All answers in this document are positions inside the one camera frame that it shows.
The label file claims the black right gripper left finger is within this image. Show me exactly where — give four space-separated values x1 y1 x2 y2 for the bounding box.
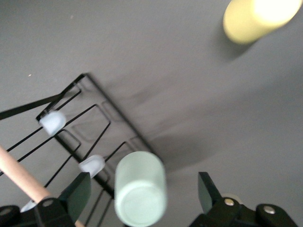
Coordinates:
0 172 92 227

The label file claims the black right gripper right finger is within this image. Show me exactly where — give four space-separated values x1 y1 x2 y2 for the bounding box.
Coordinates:
190 172 299 227

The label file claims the black wire cup holder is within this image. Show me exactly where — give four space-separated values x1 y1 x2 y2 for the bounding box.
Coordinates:
0 72 164 227

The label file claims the pale green plastic cup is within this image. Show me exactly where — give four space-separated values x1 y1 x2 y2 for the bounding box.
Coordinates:
114 151 168 227

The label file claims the yellow plastic cup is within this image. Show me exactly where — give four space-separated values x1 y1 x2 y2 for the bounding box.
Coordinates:
222 0 303 45

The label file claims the dark grey table mat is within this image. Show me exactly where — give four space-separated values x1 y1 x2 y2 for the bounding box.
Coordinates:
0 0 303 227

